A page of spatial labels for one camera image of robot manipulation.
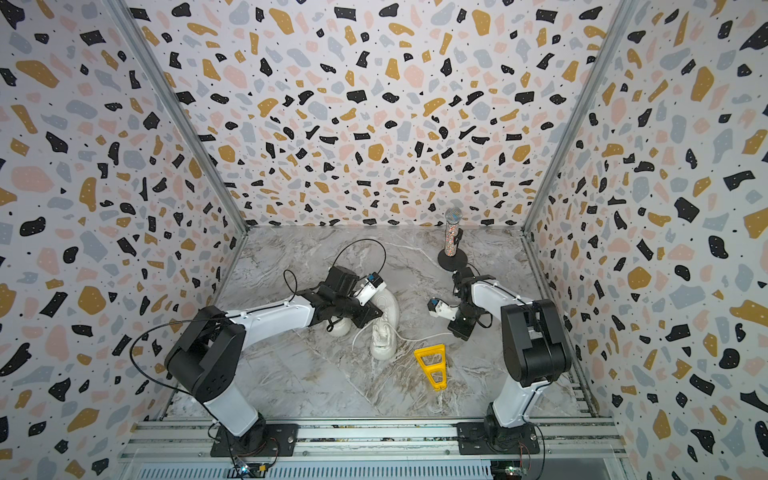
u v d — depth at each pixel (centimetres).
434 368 86
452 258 109
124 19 69
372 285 80
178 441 75
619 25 73
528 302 53
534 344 49
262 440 69
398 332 89
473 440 73
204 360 46
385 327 88
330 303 71
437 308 87
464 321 82
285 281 106
